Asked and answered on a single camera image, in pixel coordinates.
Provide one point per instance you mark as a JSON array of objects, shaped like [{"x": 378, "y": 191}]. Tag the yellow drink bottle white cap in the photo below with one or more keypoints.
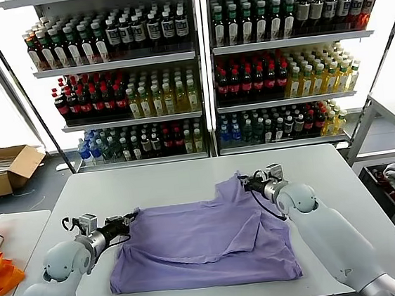
[
  {"x": 306, "y": 84},
  {"x": 329, "y": 125},
  {"x": 340, "y": 123},
  {"x": 318, "y": 83},
  {"x": 353, "y": 79},
  {"x": 294, "y": 85},
  {"x": 169, "y": 102},
  {"x": 146, "y": 105},
  {"x": 198, "y": 143},
  {"x": 181, "y": 101},
  {"x": 193, "y": 100},
  {"x": 189, "y": 144},
  {"x": 134, "y": 106},
  {"x": 342, "y": 80},
  {"x": 158, "y": 103},
  {"x": 331, "y": 82}
]

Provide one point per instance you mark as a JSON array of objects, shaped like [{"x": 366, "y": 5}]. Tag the white metal shelf unit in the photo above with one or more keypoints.
[
  {"x": 292, "y": 42},
  {"x": 114, "y": 65}
]

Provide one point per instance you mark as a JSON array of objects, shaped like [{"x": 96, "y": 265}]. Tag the blue water bottle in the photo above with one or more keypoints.
[
  {"x": 85, "y": 153},
  {"x": 225, "y": 137},
  {"x": 95, "y": 152},
  {"x": 236, "y": 136}
]

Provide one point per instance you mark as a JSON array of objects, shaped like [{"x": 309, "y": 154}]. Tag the dark bottle grey label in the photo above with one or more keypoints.
[
  {"x": 139, "y": 32},
  {"x": 181, "y": 27},
  {"x": 113, "y": 36},
  {"x": 329, "y": 10},
  {"x": 153, "y": 31},
  {"x": 167, "y": 29},
  {"x": 126, "y": 34},
  {"x": 356, "y": 8},
  {"x": 343, "y": 9}
]

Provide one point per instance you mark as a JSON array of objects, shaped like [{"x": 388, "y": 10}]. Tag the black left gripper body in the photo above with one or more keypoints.
[{"x": 115, "y": 227}]

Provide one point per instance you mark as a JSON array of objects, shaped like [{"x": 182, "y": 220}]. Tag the dark tea bottle green cap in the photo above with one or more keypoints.
[
  {"x": 48, "y": 58},
  {"x": 261, "y": 27},
  {"x": 61, "y": 57},
  {"x": 233, "y": 30},
  {"x": 288, "y": 24},
  {"x": 89, "y": 53},
  {"x": 275, "y": 25},
  {"x": 219, "y": 32},
  {"x": 102, "y": 51},
  {"x": 247, "y": 29},
  {"x": 75, "y": 55}
]

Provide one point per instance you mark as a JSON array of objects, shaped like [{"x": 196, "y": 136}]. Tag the grey metal frame table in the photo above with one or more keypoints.
[{"x": 388, "y": 151}]

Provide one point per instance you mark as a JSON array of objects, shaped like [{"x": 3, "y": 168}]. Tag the amber tea bottle white label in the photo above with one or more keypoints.
[{"x": 35, "y": 60}]

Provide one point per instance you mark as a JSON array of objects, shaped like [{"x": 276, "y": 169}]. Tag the red item in crate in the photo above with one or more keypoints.
[{"x": 378, "y": 175}]

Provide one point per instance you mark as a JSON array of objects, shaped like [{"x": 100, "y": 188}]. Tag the black crate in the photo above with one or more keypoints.
[{"x": 370, "y": 178}]

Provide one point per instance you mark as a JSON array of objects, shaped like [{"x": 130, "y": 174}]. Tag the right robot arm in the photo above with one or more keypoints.
[{"x": 326, "y": 226}]

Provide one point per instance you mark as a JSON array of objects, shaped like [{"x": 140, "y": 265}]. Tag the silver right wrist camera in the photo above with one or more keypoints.
[{"x": 274, "y": 172}]

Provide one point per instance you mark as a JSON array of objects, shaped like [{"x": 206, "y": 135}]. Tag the black diagonal frame pole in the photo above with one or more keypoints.
[
  {"x": 378, "y": 64},
  {"x": 24, "y": 91}
]

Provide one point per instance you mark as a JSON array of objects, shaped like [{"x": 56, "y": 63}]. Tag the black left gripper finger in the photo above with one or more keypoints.
[
  {"x": 131, "y": 215},
  {"x": 132, "y": 222}
]

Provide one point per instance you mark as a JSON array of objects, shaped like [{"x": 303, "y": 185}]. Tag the dark bottle beige label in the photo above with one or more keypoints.
[
  {"x": 157, "y": 146},
  {"x": 146, "y": 147},
  {"x": 303, "y": 14},
  {"x": 289, "y": 128},
  {"x": 299, "y": 127},
  {"x": 316, "y": 12}
]

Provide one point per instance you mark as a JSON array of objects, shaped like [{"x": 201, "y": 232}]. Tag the red drink bottle grey label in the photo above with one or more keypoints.
[{"x": 367, "y": 9}]

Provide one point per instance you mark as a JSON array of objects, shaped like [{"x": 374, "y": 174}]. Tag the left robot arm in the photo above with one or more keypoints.
[{"x": 64, "y": 257}]

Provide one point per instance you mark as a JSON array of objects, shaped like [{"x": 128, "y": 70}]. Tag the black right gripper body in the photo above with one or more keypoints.
[{"x": 255, "y": 186}]

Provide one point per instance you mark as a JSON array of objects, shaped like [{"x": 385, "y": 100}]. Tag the dark bottle white cap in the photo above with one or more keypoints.
[
  {"x": 126, "y": 151},
  {"x": 269, "y": 132},
  {"x": 279, "y": 131},
  {"x": 136, "y": 150}
]

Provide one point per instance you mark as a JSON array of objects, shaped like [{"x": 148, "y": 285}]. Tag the clear green water bottle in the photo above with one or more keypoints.
[
  {"x": 248, "y": 134},
  {"x": 259, "y": 133},
  {"x": 106, "y": 150}
]

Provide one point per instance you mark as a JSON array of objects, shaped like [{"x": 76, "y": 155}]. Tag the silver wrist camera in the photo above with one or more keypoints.
[
  {"x": 274, "y": 172},
  {"x": 88, "y": 223}
]

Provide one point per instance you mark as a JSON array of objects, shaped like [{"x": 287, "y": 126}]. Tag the small white floor object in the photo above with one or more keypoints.
[{"x": 63, "y": 166}]

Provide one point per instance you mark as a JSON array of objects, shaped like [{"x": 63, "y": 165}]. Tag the cola bottle red cap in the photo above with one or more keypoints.
[
  {"x": 258, "y": 84},
  {"x": 270, "y": 83},
  {"x": 168, "y": 145},
  {"x": 98, "y": 106},
  {"x": 178, "y": 144},
  {"x": 109, "y": 105},
  {"x": 121, "y": 104},
  {"x": 282, "y": 81},
  {"x": 319, "y": 125},
  {"x": 86, "y": 107},
  {"x": 74, "y": 109},
  {"x": 309, "y": 126},
  {"x": 223, "y": 88},
  {"x": 247, "y": 85},
  {"x": 63, "y": 110},
  {"x": 235, "y": 86}
]

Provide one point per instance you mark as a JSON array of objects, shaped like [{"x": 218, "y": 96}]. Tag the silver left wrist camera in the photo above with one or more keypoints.
[{"x": 88, "y": 223}]

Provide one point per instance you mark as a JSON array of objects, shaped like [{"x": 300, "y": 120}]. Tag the purple t-shirt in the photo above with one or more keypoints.
[{"x": 193, "y": 240}]

